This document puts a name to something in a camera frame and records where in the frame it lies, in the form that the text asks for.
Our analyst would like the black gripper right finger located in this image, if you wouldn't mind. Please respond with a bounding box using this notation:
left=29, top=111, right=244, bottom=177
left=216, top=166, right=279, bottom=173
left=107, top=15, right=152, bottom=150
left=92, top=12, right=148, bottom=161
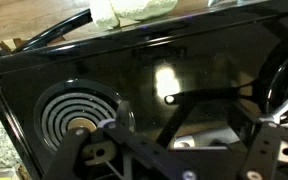
left=230, top=103, right=288, bottom=180

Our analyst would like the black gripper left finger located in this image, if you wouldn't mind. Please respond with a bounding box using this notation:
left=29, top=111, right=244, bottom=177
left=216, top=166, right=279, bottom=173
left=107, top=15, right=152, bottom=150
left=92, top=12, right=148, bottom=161
left=42, top=101, right=198, bottom=180

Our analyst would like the coil burner element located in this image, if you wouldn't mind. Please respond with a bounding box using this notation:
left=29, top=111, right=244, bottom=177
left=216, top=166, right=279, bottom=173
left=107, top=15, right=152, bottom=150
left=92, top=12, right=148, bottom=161
left=39, top=92, right=117, bottom=151

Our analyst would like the black electric stove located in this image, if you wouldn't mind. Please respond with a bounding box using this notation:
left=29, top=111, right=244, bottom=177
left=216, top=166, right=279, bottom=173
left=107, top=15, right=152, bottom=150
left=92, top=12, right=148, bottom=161
left=0, top=0, right=288, bottom=180

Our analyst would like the cream dish towel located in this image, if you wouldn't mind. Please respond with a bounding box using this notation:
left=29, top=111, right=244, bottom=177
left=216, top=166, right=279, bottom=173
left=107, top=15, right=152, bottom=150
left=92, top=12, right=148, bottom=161
left=89, top=0, right=178, bottom=29

